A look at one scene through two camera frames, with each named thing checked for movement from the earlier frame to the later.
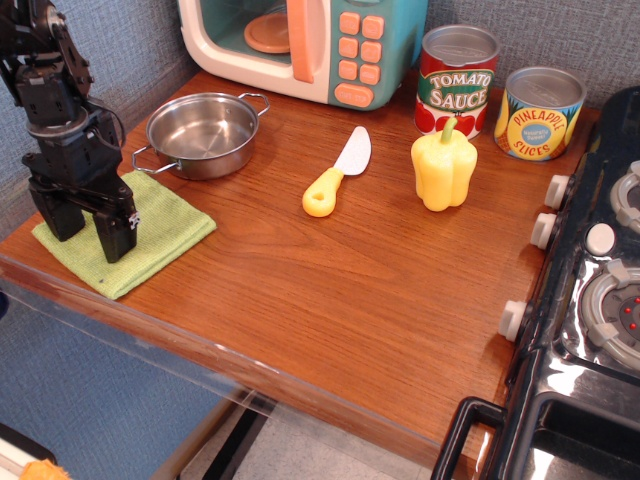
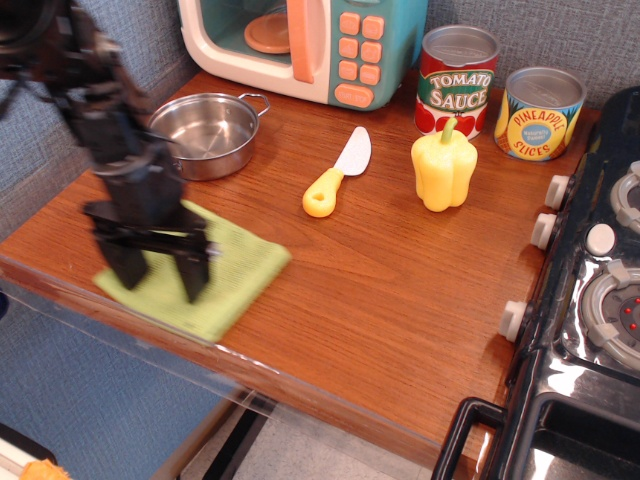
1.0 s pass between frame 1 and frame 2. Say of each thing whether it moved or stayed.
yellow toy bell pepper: stayed
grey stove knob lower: stayed
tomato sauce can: stayed
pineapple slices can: stayed
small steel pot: stayed
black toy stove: stayed
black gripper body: moved
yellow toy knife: stayed
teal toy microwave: stayed
